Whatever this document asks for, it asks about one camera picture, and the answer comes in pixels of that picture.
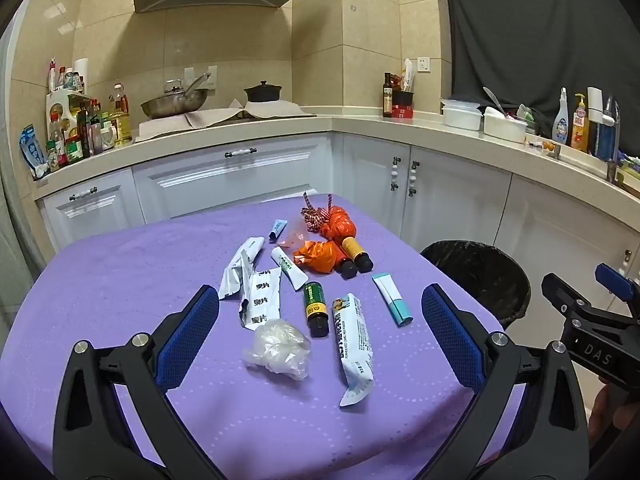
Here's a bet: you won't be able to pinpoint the white silver wrapper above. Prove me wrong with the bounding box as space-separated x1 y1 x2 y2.
218 236 265 301

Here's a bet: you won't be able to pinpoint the green yellow packet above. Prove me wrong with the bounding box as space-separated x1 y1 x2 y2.
617 155 640 191

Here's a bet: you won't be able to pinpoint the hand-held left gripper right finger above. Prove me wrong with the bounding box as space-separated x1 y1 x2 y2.
415 284 591 480

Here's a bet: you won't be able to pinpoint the blue white packet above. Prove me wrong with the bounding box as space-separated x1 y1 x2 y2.
19 125 49 180

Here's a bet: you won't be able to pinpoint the steel wok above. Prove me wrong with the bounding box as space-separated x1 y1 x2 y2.
140 74 212 120

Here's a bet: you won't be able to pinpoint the double wall switch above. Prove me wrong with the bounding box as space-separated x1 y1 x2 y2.
182 65 218 92

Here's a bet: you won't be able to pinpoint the clear plastic wrap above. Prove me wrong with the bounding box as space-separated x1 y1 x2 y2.
243 319 311 380

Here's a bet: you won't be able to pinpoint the black backdrop cloth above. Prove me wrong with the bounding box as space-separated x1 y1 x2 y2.
444 0 640 161

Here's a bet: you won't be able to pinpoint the beige stove cloth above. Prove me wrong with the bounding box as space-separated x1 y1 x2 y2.
134 100 318 143

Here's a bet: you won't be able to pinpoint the white wrapper with black print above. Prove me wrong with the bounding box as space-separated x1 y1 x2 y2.
239 250 282 331

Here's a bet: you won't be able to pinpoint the open white container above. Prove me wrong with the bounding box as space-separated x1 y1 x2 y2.
483 107 528 142

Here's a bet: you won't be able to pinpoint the orange plastic bag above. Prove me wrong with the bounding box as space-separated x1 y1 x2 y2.
292 240 346 276

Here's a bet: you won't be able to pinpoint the white container with lid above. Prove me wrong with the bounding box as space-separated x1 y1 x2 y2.
441 99 482 131

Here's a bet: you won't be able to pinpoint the teal white tube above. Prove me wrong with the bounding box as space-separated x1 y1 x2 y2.
372 273 414 327

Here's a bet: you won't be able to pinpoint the white kitchen cabinet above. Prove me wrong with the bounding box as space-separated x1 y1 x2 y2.
35 132 640 341

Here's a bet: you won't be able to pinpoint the metal spoon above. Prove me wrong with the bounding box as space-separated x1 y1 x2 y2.
482 86 511 117

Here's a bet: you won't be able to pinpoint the white milk powder sachet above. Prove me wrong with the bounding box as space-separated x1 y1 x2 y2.
332 292 375 408

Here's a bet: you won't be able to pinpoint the white blue spray bottle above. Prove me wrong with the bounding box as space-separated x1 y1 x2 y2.
551 87 570 145

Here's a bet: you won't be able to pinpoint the white green tube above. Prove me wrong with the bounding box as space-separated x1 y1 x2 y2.
271 247 310 290

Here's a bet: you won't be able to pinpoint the beige stone countertop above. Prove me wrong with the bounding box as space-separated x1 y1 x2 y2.
35 110 640 221

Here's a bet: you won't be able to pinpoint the orange yellow label bottle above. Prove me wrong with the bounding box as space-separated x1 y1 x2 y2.
320 206 375 273

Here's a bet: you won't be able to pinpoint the group of condiment bottles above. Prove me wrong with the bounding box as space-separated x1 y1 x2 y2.
45 57 118 168

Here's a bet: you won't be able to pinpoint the white faucet water filter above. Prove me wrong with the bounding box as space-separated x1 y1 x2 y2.
587 86 615 126

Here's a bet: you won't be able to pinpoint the black pot with lid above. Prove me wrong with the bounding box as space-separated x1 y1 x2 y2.
244 80 283 104

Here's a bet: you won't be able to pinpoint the yellow dish soap bottle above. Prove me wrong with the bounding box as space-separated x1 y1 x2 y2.
571 93 589 153

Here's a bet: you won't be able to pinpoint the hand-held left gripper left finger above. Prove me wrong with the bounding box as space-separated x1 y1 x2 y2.
52 284 226 480

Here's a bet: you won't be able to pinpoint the black lined trash bin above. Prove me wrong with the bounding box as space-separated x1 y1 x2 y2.
419 240 532 331

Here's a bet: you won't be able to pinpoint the green label brown bottle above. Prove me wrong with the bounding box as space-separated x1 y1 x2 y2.
302 282 329 338

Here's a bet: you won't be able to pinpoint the person's right hand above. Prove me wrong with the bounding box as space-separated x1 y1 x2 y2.
590 387 632 433

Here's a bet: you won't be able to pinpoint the red white checkered ribbon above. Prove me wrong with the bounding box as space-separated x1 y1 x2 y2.
300 191 334 233

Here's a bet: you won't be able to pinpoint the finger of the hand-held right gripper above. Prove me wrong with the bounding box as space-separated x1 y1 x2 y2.
595 262 640 318
542 272 592 317

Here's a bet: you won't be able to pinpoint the chrome faucet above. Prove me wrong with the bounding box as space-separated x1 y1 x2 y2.
602 95 622 183

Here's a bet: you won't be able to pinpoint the purple tablecloth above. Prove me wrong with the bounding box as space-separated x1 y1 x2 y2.
0 192 526 480

